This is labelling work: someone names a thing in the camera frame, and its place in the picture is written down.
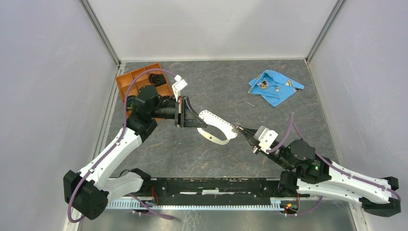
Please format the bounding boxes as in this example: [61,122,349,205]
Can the silver toothed front rail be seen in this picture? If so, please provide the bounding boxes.
[105,197,285,212]

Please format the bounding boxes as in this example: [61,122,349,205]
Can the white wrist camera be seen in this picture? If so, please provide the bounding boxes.
[172,75,188,100]
[255,126,278,150]

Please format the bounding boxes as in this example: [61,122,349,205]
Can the black coiled item top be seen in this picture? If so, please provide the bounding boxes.
[149,74,167,87]

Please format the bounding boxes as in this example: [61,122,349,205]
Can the blue patterned cloth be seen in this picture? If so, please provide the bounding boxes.
[248,70,304,107]

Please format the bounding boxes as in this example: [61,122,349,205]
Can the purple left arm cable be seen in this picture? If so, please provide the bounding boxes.
[67,68,178,223]

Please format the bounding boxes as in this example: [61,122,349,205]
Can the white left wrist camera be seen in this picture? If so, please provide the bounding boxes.
[172,75,188,100]

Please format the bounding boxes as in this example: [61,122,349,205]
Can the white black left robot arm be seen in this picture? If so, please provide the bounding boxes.
[63,85,207,223]

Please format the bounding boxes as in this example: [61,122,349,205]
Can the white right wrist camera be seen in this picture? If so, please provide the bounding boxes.
[255,126,278,150]

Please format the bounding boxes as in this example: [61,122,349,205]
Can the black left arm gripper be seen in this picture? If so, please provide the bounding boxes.
[150,96,207,128]

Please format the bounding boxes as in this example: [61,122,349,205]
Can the metal key holder plate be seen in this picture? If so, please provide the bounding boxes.
[197,110,238,145]

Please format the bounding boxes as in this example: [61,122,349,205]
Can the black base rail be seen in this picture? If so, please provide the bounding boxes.
[132,178,310,206]

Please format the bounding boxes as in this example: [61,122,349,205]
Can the black green coiled item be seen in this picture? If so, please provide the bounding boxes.
[126,95,138,112]

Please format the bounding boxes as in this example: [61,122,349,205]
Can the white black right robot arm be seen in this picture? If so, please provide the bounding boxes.
[237,126,401,217]

